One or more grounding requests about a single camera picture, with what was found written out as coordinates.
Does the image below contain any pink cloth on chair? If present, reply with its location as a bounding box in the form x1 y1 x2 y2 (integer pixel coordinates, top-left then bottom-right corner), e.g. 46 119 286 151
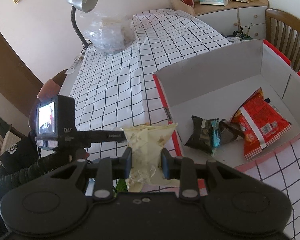
37 79 61 101

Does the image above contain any white black checkered tablecloth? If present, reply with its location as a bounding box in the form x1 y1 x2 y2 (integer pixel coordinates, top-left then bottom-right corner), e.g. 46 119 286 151
62 9 300 239

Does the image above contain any silver desk lamp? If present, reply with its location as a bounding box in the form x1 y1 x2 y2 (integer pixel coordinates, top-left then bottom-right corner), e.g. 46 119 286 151
66 0 98 49

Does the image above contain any wooden chair right side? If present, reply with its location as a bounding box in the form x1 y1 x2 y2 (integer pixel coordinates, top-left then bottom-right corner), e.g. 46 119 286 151
266 9 300 72

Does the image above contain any red cardboard box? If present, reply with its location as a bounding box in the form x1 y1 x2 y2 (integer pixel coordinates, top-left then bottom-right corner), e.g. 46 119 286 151
153 40 300 185

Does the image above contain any large red snack bag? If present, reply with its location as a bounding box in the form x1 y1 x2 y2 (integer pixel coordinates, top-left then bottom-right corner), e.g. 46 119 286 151
230 88 292 160

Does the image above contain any wooden chair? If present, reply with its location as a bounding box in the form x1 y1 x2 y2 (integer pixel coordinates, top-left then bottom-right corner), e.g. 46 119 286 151
52 69 67 88
266 9 300 72

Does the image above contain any person left hand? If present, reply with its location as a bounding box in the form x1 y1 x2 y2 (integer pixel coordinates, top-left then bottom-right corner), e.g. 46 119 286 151
69 148 90 162

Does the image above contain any white wooden cabinet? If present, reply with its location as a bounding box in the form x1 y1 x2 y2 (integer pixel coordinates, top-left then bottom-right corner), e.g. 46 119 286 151
170 0 269 39

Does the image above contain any cream white snack bag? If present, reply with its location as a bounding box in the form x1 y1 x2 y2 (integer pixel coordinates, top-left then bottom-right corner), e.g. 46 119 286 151
123 124 180 192

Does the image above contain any clear plastic bag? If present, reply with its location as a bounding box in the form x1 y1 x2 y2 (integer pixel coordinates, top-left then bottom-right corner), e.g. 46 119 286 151
81 11 135 55

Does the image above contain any black teal snack packet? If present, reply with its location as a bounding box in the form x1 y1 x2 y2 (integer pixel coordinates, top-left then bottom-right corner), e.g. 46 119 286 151
185 115 221 156

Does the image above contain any wooden chair left side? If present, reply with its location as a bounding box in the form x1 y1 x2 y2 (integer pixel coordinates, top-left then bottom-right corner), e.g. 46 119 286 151
52 69 67 88

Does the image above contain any dark brown snack packet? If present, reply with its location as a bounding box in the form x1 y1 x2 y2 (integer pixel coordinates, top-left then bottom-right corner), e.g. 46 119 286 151
219 119 244 145

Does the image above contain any action camera with screen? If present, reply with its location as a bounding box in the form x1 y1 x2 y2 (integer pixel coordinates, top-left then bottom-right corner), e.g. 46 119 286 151
35 95 76 151

